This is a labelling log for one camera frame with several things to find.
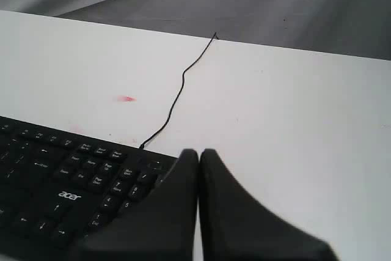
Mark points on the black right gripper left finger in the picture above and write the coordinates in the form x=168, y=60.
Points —
x=161, y=227

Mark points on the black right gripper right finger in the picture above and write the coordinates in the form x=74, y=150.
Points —
x=235, y=226

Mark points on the black acer keyboard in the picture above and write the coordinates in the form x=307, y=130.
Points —
x=57, y=186

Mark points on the grey backdrop cloth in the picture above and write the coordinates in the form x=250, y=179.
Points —
x=351, y=27

